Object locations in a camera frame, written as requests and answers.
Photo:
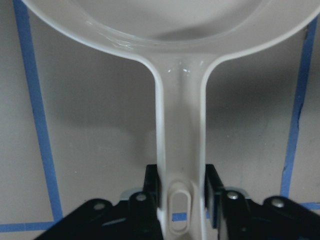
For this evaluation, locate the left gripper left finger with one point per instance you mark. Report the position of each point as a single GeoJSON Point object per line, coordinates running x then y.
{"type": "Point", "coordinates": [133, 218]}

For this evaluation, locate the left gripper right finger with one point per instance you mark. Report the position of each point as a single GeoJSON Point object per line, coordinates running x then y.
{"type": "Point", "coordinates": [236, 216]}

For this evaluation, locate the beige plastic dustpan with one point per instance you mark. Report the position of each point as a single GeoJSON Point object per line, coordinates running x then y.
{"type": "Point", "coordinates": [180, 42]}

